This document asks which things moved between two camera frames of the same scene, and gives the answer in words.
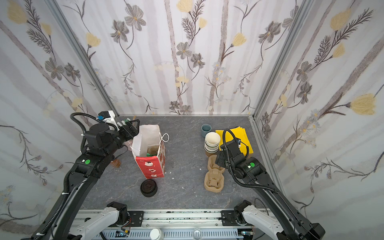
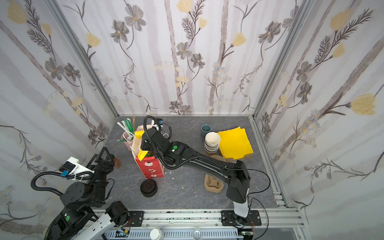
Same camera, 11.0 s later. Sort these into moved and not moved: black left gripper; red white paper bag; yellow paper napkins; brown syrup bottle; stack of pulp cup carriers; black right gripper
Moved: black right gripper; black left gripper
Not moved: yellow paper napkins; brown syrup bottle; red white paper bag; stack of pulp cup carriers
